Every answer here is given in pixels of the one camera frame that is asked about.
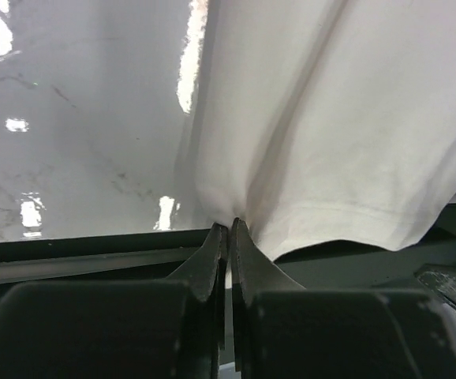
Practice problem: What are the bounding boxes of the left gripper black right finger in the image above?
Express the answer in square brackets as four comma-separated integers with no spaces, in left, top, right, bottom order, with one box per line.
[228,220,456,378]

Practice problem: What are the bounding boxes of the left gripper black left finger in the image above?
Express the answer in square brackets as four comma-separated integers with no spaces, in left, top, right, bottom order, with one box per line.
[0,224,227,378]

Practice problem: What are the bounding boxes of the white t-shirt red print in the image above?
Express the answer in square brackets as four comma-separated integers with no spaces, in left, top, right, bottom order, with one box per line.
[176,1,456,260]

